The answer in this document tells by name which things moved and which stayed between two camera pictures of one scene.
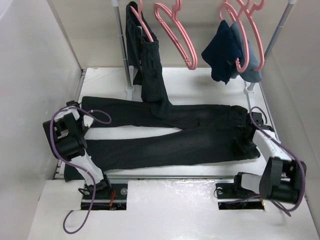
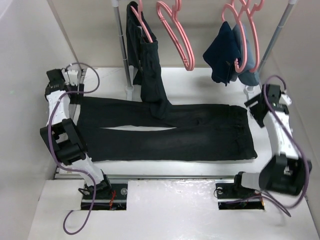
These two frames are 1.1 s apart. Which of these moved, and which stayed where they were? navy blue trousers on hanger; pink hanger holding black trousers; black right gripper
Moved: black right gripper
Stayed: pink hanger holding black trousers; navy blue trousers on hanger
